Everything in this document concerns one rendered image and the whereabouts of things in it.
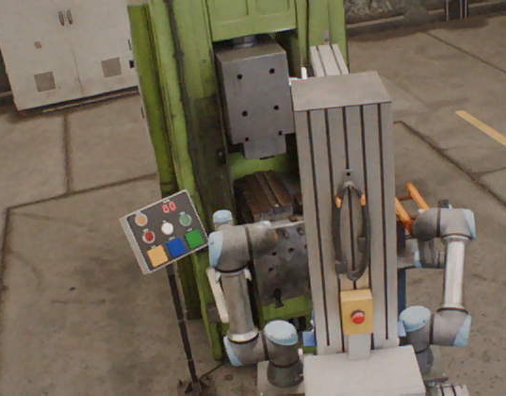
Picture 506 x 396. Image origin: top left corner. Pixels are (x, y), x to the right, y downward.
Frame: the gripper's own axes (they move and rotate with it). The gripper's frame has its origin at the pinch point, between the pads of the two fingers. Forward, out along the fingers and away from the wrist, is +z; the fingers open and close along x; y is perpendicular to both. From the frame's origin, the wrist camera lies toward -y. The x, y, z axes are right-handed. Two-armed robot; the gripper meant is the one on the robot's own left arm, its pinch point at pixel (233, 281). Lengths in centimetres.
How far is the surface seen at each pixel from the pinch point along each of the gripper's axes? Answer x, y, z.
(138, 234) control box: -41.4, -17.8, -18.1
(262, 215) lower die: 14, -51, -3
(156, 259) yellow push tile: -34.5, -13.5, -6.4
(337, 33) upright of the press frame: 59, -76, -83
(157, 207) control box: -32, -29, -24
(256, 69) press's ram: 19, -52, -77
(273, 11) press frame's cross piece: 30, -69, -99
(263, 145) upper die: 18, -52, -40
